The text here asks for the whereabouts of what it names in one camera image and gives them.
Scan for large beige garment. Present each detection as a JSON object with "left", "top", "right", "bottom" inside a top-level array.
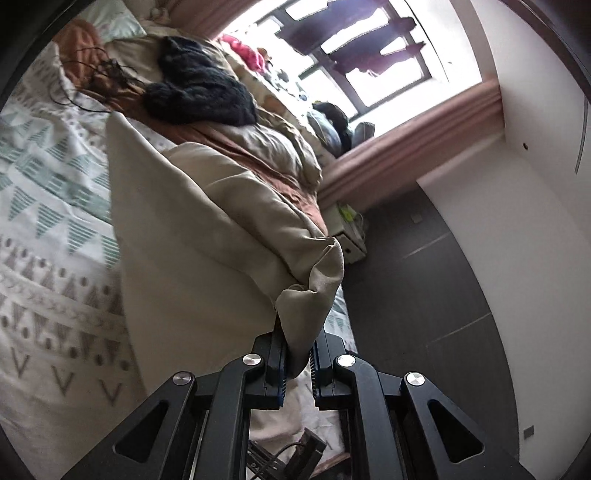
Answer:
[{"left": 105, "top": 112, "right": 346, "bottom": 393}]

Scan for window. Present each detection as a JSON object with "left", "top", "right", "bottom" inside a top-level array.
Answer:
[{"left": 226, "top": 0, "right": 444, "bottom": 125}]

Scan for pink curtain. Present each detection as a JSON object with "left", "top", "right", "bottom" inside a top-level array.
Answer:
[{"left": 318, "top": 78, "right": 505, "bottom": 213}]

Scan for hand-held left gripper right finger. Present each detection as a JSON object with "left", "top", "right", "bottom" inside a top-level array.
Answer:
[{"left": 310, "top": 331, "right": 536, "bottom": 480}]

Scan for pink cloth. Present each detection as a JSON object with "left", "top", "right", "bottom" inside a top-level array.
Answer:
[{"left": 221, "top": 33, "right": 269, "bottom": 71}]

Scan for pale green pillow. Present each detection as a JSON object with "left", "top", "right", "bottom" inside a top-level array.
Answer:
[{"left": 99, "top": 7, "right": 147, "bottom": 43}]

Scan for white box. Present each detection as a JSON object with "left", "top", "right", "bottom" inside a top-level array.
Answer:
[{"left": 332, "top": 200, "right": 370, "bottom": 265}]

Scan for black device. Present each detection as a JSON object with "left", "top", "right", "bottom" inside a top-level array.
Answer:
[{"left": 248, "top": 427, "right": 329, "bottom": 480}]

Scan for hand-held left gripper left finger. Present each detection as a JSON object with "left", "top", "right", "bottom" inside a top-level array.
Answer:
[{"left": 60, "top": 313, "right": 291, "bottom": 480}]

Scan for orange brown pillow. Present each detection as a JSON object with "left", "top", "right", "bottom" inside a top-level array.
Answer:
[{"left": 55, "top": 21, "right": 103, "bottom": 93}]

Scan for patterned white bed cover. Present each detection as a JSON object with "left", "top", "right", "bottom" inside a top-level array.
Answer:
[{"left": 0, "top": 44, "right": 356, "bottom": 480}]

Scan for tangled black cables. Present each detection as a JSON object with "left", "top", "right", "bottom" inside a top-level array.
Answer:
[{"left": 50, "top": 44, "right": 139, "bottom": 112}]

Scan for black knit sweater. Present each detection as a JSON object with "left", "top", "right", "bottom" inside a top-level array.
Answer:
[{"left": 144, "top": 36, "right": 257, "bottom": 126}]

